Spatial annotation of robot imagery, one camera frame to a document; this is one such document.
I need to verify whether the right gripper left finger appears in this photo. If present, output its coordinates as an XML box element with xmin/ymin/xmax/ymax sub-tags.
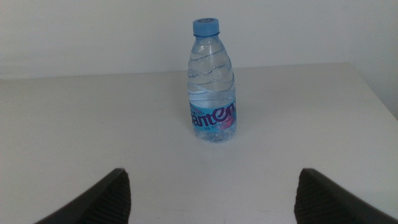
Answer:
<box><xmin>34</xmin><ymin>167</ymin><xmax>132</xmax><ymax>224</ymax></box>

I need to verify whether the clear water bottle blue cap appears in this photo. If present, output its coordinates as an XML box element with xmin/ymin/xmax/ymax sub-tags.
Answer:
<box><xmin>186</xmin><ymin>17</ymin><xmax>238</xmax><ymax>144</ymax></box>

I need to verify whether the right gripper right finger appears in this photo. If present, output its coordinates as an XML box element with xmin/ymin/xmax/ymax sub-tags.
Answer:
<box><xmin>294</xmin><ymin>167</ymin><xmax>398</xmax><ymax>224</ymax></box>

